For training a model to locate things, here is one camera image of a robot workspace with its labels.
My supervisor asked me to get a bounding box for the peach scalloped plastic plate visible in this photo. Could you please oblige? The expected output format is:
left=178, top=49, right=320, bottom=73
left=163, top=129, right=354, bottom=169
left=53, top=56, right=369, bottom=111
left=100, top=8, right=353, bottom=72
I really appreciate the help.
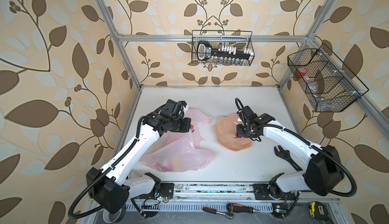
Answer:
left=214, top=114, right=252, bottom=152

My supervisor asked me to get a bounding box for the pink plastic bag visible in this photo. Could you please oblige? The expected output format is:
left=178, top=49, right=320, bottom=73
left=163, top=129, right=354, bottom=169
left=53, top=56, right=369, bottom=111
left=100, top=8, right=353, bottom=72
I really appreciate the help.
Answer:
left=140, top=109, right=215, bottom=172

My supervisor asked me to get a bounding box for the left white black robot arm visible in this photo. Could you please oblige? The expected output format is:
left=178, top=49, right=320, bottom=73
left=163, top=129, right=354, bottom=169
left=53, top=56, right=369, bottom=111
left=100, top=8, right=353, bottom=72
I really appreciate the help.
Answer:
left=68, top=99, right=191, bottom=220

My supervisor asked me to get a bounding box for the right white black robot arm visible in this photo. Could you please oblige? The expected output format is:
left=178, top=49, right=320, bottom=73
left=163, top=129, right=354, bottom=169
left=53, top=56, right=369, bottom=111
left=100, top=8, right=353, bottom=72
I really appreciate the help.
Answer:
left=235, top=98, right=358, bottom=200

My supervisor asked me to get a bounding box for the black adjustable wrench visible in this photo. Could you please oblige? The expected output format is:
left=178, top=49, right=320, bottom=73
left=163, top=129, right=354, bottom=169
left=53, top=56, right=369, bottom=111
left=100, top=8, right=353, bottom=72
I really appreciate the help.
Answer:
left=274, top=146, right=303, bottom=171

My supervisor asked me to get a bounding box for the clear bottle red cap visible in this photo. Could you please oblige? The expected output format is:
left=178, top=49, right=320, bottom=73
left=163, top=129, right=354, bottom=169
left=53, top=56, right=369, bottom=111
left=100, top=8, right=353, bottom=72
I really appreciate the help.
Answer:
left=296, top=67, right=318, bottom=87

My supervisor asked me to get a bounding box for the black socket holder tool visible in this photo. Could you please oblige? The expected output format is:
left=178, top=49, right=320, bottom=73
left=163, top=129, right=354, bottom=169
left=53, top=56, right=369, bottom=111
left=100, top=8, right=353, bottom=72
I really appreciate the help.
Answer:
left=194, top=41, right=255, bottom=63

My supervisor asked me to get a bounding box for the orange black screwdriver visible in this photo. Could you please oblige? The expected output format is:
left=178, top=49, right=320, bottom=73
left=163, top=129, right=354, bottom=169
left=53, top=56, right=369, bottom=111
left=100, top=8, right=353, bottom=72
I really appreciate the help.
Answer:
left=227, top=203, right=260, bottom=214

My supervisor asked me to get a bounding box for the red black ratchet wrench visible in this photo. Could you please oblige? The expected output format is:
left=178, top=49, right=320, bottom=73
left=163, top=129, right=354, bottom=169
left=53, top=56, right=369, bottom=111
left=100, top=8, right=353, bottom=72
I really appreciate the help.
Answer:
left=202, top=207, right=234, bottom=220

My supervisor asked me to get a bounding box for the yellow black tape measure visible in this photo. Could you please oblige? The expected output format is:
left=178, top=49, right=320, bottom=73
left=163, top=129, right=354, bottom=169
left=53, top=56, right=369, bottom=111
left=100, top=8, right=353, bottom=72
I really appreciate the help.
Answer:
left=309, top=201, right=330, bottom=221

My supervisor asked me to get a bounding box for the black tape roll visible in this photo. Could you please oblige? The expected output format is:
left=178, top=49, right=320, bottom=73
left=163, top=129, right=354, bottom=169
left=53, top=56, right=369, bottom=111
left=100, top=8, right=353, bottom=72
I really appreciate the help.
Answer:
left=102, top=206, right=126, bottom=224

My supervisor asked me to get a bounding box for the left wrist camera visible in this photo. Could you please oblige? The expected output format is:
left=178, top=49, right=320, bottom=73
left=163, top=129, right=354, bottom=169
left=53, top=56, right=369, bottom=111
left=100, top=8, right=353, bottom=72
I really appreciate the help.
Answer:
left=164, top=99, right=187, bottom=115

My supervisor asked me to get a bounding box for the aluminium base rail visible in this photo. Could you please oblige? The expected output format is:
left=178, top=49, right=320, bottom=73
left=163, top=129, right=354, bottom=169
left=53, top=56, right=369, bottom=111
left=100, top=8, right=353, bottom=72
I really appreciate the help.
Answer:
left=89, top=180, right=341, bottom=212

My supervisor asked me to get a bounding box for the black wire basket centre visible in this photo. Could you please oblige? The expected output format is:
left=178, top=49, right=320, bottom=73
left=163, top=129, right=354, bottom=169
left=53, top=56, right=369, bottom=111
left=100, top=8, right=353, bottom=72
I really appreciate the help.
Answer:
left=191, top=29, right=255, bottom=66

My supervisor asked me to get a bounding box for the black wire basket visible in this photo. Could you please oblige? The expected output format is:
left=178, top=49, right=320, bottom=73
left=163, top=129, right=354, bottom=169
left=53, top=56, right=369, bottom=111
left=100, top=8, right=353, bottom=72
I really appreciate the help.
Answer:
left=287, top=44, right=369, bottom=113
left=191, top=29, right=255, bottom=66

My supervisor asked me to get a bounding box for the black wire basket right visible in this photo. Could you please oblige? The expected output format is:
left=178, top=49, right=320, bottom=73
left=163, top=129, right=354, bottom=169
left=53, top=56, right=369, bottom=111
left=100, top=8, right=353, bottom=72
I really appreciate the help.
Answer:
left=287, top=44, right=369, bottom=113

